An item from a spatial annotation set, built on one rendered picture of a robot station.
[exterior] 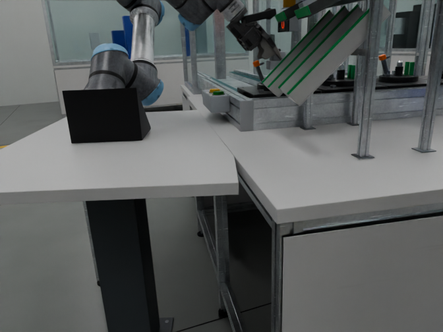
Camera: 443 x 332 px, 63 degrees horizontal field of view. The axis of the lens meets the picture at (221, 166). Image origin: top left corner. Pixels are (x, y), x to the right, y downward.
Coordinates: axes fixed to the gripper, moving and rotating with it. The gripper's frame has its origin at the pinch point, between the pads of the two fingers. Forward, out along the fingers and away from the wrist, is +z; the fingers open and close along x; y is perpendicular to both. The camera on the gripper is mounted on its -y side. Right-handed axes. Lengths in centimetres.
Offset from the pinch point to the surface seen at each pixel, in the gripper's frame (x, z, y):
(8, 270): -61, -4, 171
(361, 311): 74, 32, 38
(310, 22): 21.0, -5.6, -8.1
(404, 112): 16.5, 42.8, -17.6
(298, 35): -17.6, 4.5, -15.6
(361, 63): 20.6, 15.8, -13.6
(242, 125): 16.8, 4.0, 27.2
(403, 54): -396, 242, -247
